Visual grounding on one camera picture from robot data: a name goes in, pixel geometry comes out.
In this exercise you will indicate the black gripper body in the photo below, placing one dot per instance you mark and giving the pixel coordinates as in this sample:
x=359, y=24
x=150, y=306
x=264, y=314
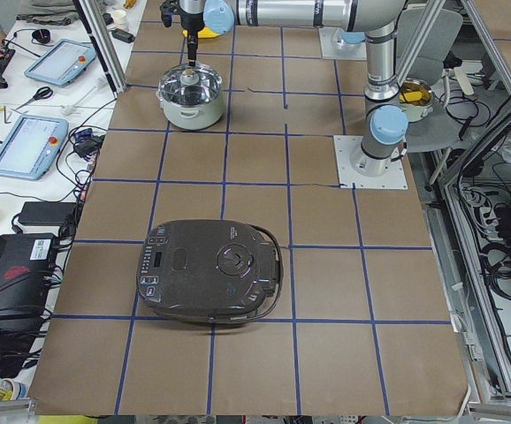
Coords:
x=190, y=21

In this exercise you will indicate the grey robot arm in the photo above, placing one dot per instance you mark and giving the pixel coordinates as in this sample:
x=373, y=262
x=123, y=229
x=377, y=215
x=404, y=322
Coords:
x=386, y=124

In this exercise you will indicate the aluminium frame post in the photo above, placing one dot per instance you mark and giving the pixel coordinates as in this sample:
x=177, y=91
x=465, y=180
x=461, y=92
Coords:
x=92, y=20

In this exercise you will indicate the black rice cooker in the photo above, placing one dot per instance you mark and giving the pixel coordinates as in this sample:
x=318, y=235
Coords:
x=210, y=271

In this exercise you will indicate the steel bowl with yellow items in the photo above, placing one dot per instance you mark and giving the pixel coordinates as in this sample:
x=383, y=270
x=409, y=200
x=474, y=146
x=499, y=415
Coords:
x=416, y=99

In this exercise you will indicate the black scissors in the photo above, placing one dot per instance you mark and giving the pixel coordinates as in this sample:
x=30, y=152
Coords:
x=42, y=93

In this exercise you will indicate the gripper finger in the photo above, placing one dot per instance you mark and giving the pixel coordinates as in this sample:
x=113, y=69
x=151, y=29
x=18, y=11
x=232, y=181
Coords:
x=192, y=47

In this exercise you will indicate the white paper cup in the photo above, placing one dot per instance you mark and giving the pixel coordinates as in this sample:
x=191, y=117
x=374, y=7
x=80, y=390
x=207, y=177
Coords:
x=120, y=19

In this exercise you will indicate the blue teach pendant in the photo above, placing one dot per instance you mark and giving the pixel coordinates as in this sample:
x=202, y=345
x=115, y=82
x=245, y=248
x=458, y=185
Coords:
x=31, y=146
x=63, y=64

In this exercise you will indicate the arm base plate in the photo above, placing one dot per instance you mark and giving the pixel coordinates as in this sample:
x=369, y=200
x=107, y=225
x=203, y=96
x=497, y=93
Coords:
x=358, y=171
x=337, y=44

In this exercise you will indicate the black power adapter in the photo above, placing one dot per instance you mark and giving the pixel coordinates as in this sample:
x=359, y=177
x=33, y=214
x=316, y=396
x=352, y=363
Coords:
x=43, y=213

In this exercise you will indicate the blue teach pendant near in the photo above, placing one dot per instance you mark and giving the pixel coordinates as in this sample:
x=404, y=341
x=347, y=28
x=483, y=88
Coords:
x=31, y=146

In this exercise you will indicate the black laptop computer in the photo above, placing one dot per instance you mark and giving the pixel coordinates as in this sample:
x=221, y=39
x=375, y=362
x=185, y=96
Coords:
x=27, y=267

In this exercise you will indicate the glass pot lid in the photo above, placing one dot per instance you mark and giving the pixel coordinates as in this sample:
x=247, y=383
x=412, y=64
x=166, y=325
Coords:
x=189, y=86

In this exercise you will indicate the pale green cooking pot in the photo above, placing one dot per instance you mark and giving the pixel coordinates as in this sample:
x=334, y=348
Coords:
x=195, y=117

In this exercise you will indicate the blue teach pendant far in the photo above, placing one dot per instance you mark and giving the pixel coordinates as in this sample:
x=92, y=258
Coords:
x=63, y=64

